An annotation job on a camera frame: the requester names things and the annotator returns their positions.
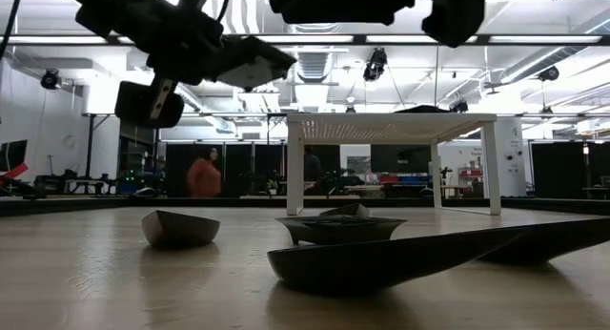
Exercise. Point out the background workbench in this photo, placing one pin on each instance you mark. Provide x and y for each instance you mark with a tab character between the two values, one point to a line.
81	183

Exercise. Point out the person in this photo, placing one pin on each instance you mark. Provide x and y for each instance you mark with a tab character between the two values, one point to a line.
312	170
204	177

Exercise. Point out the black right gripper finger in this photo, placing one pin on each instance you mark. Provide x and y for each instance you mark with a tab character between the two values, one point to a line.
314	6

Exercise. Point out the black table frame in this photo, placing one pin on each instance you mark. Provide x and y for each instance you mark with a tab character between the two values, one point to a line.
95	204

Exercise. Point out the black vertical pole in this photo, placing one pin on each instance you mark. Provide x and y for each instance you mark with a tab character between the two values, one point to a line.
90	144

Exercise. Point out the white perforated metal shelf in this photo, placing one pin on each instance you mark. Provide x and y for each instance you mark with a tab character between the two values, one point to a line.
381	127

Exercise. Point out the black ceiling spotlight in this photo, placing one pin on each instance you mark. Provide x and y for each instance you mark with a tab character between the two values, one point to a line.
460	106
375	63
50	79
548	73

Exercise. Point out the red flat object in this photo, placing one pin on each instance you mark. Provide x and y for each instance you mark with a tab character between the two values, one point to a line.
16	171

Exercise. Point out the red and blue storage bins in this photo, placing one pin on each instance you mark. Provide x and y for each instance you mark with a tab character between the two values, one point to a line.
405	179

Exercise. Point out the black bent bar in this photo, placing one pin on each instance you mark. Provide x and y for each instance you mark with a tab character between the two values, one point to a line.
21	188

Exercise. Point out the small black square plate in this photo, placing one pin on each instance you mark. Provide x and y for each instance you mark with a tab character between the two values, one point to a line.
338	231

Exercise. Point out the black wall screen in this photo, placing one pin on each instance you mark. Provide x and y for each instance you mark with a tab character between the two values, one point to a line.
400	158

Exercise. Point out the black teardrop plate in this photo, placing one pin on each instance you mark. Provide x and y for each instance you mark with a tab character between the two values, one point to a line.
362	268
350	211
181	232
548	246

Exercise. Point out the black monitor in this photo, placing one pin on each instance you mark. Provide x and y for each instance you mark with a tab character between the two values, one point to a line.
14	156

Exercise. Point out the small parts shelf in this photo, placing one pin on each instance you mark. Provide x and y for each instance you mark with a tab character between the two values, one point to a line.
469	172

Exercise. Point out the white round pillar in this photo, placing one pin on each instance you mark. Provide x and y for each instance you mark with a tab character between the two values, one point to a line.
512	177

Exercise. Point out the black partition wall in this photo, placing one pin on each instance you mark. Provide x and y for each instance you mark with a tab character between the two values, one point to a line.
238	170
541	158

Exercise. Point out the dark equipment rack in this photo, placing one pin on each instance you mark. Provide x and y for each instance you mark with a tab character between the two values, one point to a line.
138	153

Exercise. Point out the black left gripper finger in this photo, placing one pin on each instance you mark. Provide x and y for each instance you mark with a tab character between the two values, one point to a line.
257	63

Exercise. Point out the small green potted plant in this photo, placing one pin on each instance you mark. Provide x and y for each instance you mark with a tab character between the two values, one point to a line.
272	186

